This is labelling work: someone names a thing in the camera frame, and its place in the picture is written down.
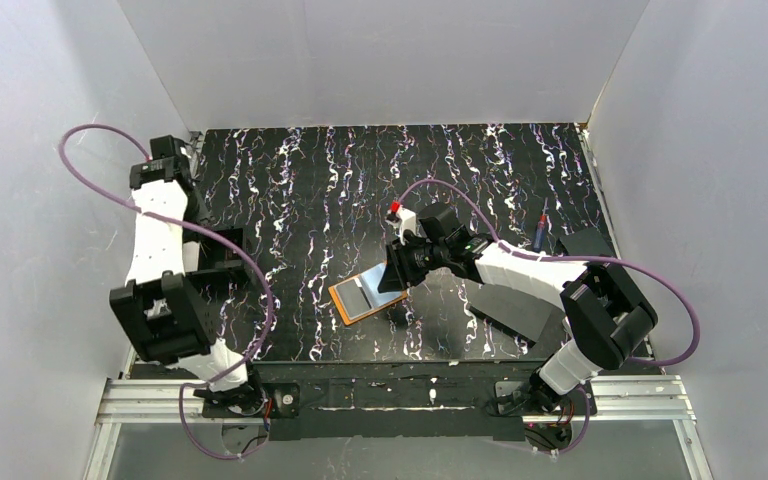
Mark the blue red screwdriver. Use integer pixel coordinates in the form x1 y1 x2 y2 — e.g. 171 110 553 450
533 198 548 252

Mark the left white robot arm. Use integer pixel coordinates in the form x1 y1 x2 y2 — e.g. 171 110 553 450
109 135 260 405

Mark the black flat slab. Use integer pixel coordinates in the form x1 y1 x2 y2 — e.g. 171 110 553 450
466 283 555 343

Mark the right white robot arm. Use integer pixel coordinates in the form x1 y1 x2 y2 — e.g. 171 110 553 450
378 202 658 402

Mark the purple cable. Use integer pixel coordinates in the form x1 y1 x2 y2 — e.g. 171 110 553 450
390 178 702 369
59 123 277 462

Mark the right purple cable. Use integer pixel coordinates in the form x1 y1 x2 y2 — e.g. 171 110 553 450
390 178 702 369

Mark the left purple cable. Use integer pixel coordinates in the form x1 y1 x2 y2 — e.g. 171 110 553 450
59 123 277 462

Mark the orange card holder wallet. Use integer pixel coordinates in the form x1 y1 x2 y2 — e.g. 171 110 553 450
328 263 408 326

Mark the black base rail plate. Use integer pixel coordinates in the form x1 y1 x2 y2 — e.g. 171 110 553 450
193 361 596 447

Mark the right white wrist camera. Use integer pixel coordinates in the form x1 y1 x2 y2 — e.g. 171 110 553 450
385 201 417 245

